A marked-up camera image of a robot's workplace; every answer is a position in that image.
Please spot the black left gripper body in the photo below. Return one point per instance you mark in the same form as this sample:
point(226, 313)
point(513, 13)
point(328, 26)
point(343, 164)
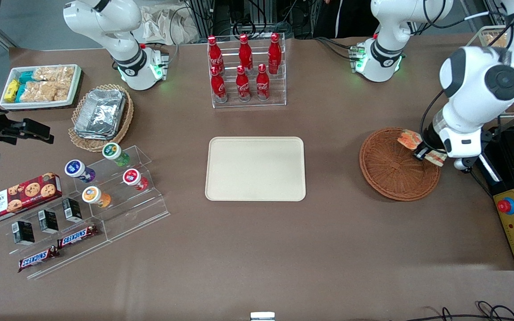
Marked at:
point(429, 137)

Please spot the triangular sandwich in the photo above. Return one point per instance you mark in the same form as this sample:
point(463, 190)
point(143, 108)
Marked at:
point(410, 139)

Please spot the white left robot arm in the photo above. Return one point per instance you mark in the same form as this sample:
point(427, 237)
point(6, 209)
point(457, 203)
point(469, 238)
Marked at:
point(480, 84)

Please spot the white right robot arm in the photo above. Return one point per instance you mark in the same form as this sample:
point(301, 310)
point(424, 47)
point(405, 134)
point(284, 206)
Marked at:
point(114, 26)

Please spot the brown round wicker basket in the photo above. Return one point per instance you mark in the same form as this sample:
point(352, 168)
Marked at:
point(391, 171)

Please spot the white rectangular snack tray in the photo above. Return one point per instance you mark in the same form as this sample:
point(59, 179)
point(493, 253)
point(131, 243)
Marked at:
point(77, 84)

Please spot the light oval wicker basket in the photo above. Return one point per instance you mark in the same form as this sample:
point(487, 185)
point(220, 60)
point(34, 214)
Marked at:
point(127, 120)

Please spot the beige plastic tray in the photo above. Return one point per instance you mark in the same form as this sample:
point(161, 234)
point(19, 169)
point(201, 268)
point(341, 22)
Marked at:
point(255, 169)

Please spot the rice cracker snack bag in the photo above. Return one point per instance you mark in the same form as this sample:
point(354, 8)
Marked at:
point(497, 41)
point(54, 73)
point(38, 91)
point(63, 91)

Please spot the yellow snack pack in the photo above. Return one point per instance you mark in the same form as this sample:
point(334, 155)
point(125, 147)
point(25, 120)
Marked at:
point(11, 90)

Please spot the teal snack pack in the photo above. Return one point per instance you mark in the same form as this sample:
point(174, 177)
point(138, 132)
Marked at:
point(20, 92)
point(26, 77)

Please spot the purple small jar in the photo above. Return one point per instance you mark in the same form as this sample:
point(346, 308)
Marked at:
point(76, 169)

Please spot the red Walkers cookie box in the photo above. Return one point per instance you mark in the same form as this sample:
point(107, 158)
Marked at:
point(20, 198)

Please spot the stack of foil trays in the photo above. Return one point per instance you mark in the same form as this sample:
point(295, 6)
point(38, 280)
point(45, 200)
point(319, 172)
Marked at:
point(101, 113)

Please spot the black appliance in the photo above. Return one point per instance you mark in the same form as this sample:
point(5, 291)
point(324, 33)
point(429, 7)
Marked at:
point(509, 151)

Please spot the green small jar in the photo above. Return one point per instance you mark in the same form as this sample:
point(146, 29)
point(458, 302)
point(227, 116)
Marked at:
point(114, 152)

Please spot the orange small jar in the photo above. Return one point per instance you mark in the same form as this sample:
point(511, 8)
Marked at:
point(94, 196)

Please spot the small black box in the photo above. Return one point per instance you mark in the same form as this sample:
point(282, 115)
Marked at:
point(48, 221)
point(24, 232)
point(72, 210)

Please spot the red small jar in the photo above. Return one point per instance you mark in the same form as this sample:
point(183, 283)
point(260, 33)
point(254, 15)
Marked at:
point(133, 178)

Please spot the Snickers chocolate bar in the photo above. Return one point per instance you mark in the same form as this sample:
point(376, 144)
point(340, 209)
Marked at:
point(77, 236)
point(38, 259)

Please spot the clear acrylic stepped display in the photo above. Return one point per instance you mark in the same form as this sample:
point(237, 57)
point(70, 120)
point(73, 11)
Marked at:
point(132, 214)

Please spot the person in dark clothes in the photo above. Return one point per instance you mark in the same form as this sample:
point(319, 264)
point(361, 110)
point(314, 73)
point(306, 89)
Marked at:
point(341, 18)

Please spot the crumpled beige bag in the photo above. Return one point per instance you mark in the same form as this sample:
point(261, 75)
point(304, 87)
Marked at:
point(163, 24)

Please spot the red cola bottle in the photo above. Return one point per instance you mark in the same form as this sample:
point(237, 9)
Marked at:
point(275, 54)
point(218, 88)
point(245, 53)
point(242, 87)
point(262, 85)
point(215, 55)

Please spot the clear acrylic bottle rack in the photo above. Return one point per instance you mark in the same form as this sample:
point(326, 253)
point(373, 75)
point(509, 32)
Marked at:
point(248, 103)

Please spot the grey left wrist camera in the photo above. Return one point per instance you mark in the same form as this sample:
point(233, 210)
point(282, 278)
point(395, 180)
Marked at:
point(464, 163)

